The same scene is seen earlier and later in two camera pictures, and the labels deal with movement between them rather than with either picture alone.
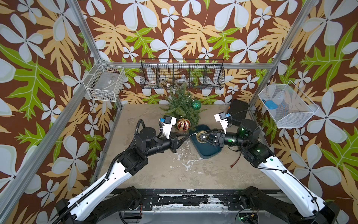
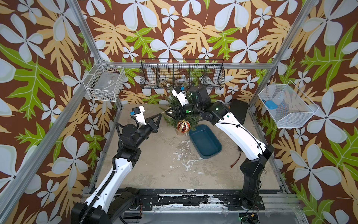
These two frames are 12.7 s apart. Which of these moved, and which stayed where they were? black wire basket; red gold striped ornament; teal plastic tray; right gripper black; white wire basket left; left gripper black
Moved: left gripper black; right gripper black
Stayed: black wire basket; teal plastic tray; red gold striped ornament; white wire basket left
